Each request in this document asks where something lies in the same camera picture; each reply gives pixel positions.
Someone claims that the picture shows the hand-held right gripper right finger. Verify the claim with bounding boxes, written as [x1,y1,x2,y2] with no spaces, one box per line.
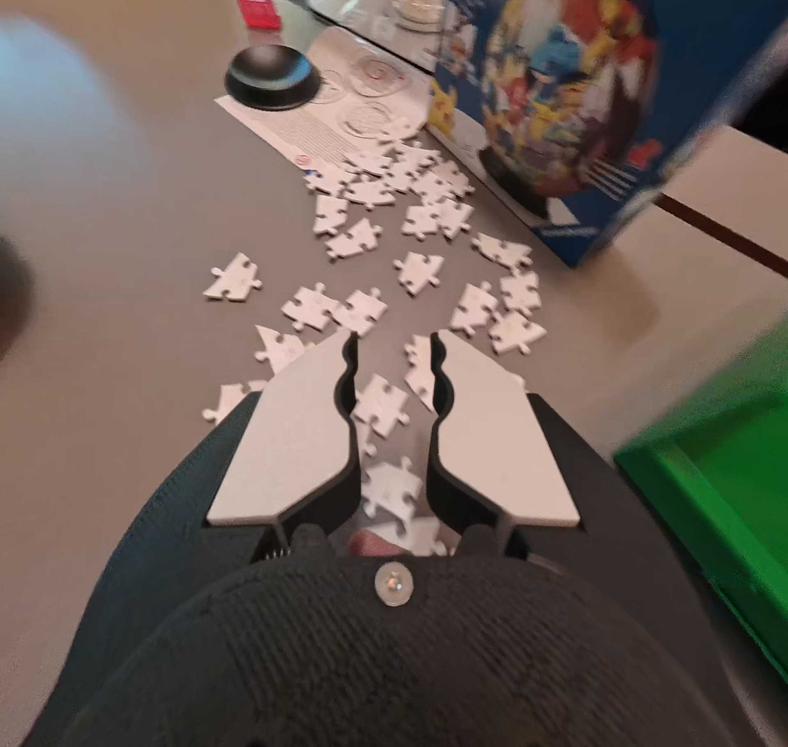
[428,330,582,542]

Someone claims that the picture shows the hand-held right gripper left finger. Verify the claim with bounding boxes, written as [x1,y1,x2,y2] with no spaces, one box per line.
[205,330,361,540]

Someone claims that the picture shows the pile of white puzzle pieces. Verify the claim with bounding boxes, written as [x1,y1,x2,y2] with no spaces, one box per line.
[201,116,549,558]

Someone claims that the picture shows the black round ball stand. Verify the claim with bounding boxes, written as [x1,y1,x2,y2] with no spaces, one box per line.
[223,46,323,112]

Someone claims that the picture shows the blue printed puzzle box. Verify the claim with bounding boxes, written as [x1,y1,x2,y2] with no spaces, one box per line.
[426,0,788,269]

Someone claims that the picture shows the person's right hand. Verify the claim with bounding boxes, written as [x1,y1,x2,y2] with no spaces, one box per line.
[349,528,409,557]

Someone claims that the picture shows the green plastic bin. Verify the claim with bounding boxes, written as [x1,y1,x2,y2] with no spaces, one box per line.
[614,322,788,683]

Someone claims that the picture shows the white paper instruction leaflet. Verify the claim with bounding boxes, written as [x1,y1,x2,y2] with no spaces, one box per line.
[213,26,432,174]

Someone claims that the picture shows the small red block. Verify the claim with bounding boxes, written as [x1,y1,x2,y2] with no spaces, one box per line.
[237,0,283,32]

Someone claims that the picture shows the black flat tablet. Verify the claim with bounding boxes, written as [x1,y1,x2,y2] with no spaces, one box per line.
[218,0,449,74]

